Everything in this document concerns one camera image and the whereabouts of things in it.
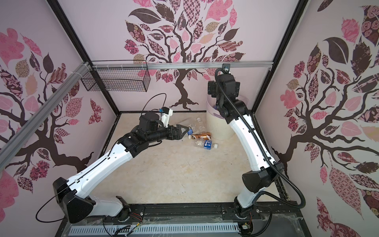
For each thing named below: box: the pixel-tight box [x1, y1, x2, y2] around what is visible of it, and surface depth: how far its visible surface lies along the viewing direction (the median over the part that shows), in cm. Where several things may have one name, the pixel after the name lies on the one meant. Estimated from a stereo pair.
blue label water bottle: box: [193, 139, 219, 151], surface depth 97 cm
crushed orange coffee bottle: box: [191, 131, 212, 141], surface depth 102 cm
